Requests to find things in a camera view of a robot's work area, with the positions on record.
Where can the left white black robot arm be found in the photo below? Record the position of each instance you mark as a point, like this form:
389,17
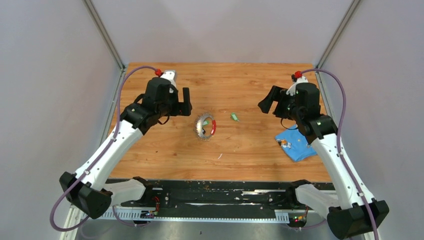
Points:
87,188

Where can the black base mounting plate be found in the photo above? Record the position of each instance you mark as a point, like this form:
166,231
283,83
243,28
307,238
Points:
218,198

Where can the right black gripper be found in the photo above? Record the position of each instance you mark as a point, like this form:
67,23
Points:
277,94

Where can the green tagged key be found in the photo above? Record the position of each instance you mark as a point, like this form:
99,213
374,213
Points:
234,117

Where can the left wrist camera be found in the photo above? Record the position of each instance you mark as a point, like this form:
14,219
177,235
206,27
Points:
170,75

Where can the blue patterned pouch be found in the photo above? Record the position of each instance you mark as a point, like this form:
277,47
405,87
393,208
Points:
294,144

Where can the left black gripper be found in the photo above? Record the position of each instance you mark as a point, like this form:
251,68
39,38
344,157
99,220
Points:
180,108

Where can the aluminium frame rail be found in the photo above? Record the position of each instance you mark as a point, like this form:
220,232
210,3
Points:
265,195

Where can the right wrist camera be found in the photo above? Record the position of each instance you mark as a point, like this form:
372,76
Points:
291,91

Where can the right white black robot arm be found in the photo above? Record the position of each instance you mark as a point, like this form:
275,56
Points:
355,210

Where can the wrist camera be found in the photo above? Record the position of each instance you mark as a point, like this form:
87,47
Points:
170,75
291,91

